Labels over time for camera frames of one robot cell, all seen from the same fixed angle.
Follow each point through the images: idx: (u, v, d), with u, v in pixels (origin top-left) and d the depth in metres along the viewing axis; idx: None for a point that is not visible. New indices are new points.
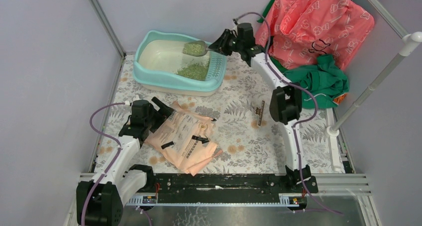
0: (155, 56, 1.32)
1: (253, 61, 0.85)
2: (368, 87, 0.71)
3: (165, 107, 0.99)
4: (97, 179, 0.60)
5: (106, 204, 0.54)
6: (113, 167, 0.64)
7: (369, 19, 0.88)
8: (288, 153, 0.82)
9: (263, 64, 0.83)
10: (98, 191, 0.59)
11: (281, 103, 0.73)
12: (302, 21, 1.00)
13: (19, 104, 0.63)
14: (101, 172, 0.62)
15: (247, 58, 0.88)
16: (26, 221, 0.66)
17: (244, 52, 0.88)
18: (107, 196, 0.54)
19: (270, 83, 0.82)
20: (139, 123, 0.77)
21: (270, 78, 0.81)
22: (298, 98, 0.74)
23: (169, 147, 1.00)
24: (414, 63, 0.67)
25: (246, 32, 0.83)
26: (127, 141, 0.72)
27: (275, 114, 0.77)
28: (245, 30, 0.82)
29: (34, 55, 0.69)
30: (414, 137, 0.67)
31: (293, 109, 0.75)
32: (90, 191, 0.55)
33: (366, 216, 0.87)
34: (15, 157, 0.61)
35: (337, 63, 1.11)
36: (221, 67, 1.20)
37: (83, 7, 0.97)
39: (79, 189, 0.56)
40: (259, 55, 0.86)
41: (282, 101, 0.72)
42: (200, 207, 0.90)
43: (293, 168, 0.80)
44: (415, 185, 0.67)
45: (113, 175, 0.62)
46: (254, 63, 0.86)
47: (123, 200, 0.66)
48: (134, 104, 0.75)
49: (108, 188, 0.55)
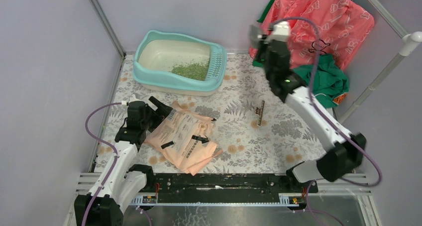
0: (155, 56, 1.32)
1: (292, 100, 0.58)
2: (367, 87, 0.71)
3: (162, 107, 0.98)
4: (94, 192, 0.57)
5: (105, 216, 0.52)
6: (110, 177, 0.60)
7: (369, 19, 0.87)
8: (302, 172, 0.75)
9: (307, 106, 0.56)
10: (97, 201, 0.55)
11: (340, 165, 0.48)
12: (302, 21, 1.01)
13: (19, 103, 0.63)
14: (98, 185, 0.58)
15: (280, 93, 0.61)
16: (26, 221, 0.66)
17: (277, 85, 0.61)
18: (105, 209, 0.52)
19: (321, 135, 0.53)
20: (136, 126, 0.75)
21: (322, 126, 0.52)
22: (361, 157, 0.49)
23: (169, 147, 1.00)
24: (414, 63, 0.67)
25: (284, 58, 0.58)
26: (124, 148, 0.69)
27: (326, 173, 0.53)
28: (280, 56, 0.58)
29: (35, 53, 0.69)
30: (415, 136, 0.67)
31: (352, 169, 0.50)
32: (88, 204, 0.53)
33: (366, 216, 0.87)
34: (16, 156, 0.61)
35: (337, 63, 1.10)
36: (221, 68, 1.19)
37: (83, 6, 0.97)
39: (77, 202, 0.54)
40: (298, 89, 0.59)
41: (344, 163, 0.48)
42: (200, 207, 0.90)
43: (300, 181, 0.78)
44: (415, 185, 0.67)
45: (110, 187, 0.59)
46: (292, 102, 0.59)
47: (123, 207, 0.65)
48: (129, 106, 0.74)
49: (107, 202, 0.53)
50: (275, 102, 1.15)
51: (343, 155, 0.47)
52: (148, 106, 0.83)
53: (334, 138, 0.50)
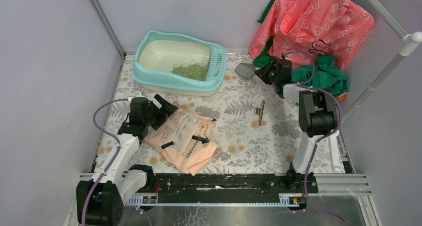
0: (155, 56, 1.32)
1: (285, 89, 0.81)
2: (367, 87, 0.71)
3: (167, 106, 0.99)
4: (96, 178, 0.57)
5: (106, 202, 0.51)
6: (113, 166, 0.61)
7: (369, 19, 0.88)
8: (297, 156, 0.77)
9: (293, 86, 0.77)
10: (98, 189, 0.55)
11: (310, 105, 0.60)
12: (302, 21, 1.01)
13: (19, 103, 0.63)
14: (101, 171, 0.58)
15: (280, 92, 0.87)
16: (27, 221, 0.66)
17: (279, 86, 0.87)
18: (107, 195, 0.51)
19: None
20: (138, 121, 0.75)
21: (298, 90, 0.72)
22: (332, 105, 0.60)
23: (169, 148, 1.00)
24: (414, 63, 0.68)
25: (285, 68, 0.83)
26: (127, 140, 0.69)
27: (303, 125, 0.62)
28: (283, 66, 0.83)
29: (35, 55, 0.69)
30: (415, 136, 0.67)
31: (329, 120, 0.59)
32: (90, 191, 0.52)
33: (366, 216, 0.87)
34: (15, 156, 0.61)
35: (337, 63, 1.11)
36: (221, 68, 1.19)
37: (83, 7, 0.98)
39: (79, 189, 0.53)
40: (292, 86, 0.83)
41: (312, 103, 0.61)
42: (200, 207, 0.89)
43: (300, 171, 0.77)
44: (415, 185, 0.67)
45: (113, 174, 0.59)
46: (286, 91, 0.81)
47: (123, 199, 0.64)
48: (132, 101, 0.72)
49: (109, 187, 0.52)
50: (276, 102, 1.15)
51: (309, 96, 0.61)
52: (151, 102, 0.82)
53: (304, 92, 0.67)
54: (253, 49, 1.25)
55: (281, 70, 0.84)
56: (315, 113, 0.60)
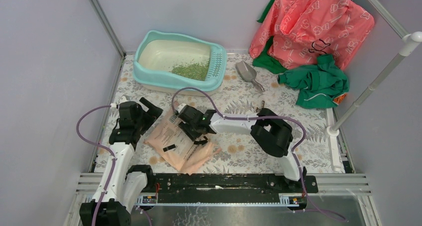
0: (155, 56, 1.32)
1: (216, 127, 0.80)
2: (367, 87, 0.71)
3: (155, 107, 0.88)
4: (98, 198, 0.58)
5: (113, 218, 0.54)
6: (112, 181, 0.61)
7: (369, 19, 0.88)
8: (287, 169, 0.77)
9: (223, 121, 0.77)
10: (103, 206, 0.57)
11: (267, 137, 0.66)
12: (302, 21, 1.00)
13: (19, 102, 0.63)
14: (101, 190, 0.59)
15: (208, 129, 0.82)
16: (27, 220, 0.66)
17: (201, 127, 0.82)
18: (113, 213, 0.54)
19: (246, 130, 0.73)
20: (129, 126, 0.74)
21: (239, 124, 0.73)
22: (279, 121, 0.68)
23: (171, 151, 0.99)
24: (415, 62, 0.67)
25: (187, 113, 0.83)
26: (121, 150, 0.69)
27: (275, 152, 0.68)
28: (185, 112, 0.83)
29: (34, 54, 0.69)
30: (415, 136, 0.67)
31: (287, 133, 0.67)
32: (94, 210, 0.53)
33: (366, 216, 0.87)
34: (15, 156, 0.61)
35: (338, 63, 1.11)
36: (221, 68, 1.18)
37: (83, 6, 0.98)
39: (82, 211, 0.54)
40: (213, 117, 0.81)
41: (267, 134, 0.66)
42: (200, 207, 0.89)
43: (296, 178, 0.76)
44: (415, 185, 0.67)
45: (114, 190, 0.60)
46: (217, 127, 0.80)
47: (128, 208, 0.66)
48: (120, 107, 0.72)
49: (113, 205, 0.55)
50: (276, 102, 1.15)
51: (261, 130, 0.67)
52: (141, 107, 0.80)
53: (250, 125, 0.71)
54: (253, 48, 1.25)
55: (187, 116, 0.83)
56: (274, 139, 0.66)
